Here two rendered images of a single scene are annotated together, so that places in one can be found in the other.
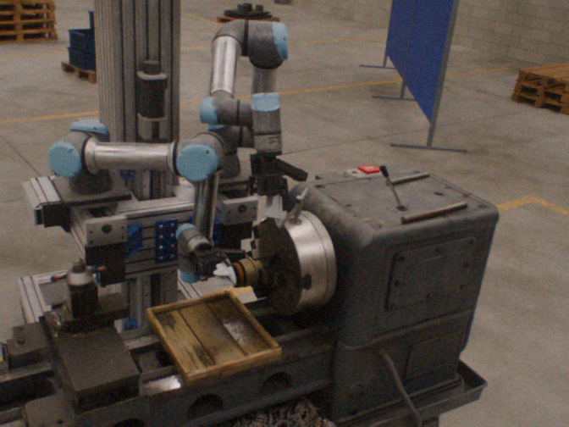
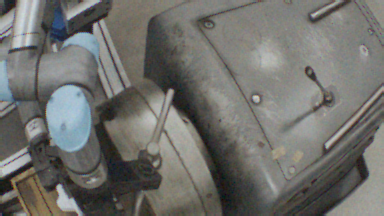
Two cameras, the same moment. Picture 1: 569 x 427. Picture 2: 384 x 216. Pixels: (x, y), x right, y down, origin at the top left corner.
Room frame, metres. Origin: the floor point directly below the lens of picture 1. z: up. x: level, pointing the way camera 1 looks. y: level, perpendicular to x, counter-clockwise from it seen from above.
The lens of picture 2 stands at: (1.37, -0.06, 2.41)
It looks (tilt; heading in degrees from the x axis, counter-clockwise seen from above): 68 degrees down; 354
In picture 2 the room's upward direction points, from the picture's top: 10 degrees clockwise
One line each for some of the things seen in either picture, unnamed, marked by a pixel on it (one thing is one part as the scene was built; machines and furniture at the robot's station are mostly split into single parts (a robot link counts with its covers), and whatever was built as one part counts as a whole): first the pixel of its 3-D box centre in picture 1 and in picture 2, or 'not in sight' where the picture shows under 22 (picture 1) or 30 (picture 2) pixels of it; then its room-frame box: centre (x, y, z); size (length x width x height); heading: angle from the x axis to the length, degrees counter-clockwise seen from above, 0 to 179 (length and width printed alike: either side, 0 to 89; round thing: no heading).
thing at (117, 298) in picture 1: (91, 314); not in sight; (1.51, 0.52, 0.99); 0.20 x 0.10 x 0.05; 122
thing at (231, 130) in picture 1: (224, 130); not in sight; (2.29, 0.24, 1.33); 0.13 x 0.12 x 0.14; 94
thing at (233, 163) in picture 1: (222, 159); not in sight; (2.29, 0.25, 1.21); 0.15 x 0.15 x 0.10
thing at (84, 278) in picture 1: (79, 274); not in sight; (1.49, 0.54, 1.13); 0.08 x 0.08 x 0.03
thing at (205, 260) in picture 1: (207, 261); (46, 165); (1.73, 0.22, 1.08); 0.12 x 0.09 x 0.08; 31
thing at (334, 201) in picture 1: (385, 244); (308, 81); (1.98, -0.37, 1.06); 0.59 x 0.48 x 0.39; 122
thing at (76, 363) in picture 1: (86, 342); not in sight; (1.44, 0.51, 0.95); 0.43 x 0.17 x 0.05; 32
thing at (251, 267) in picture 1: (245, 272); not in sight; (1.68, 0.09, 1.08); 0.09 x 0.09 x 0.09; 31
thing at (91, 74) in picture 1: (116, 42); not in sight; (8.58, 2.40, 0.39); 1.20 x 0.80 x 0.79; 137
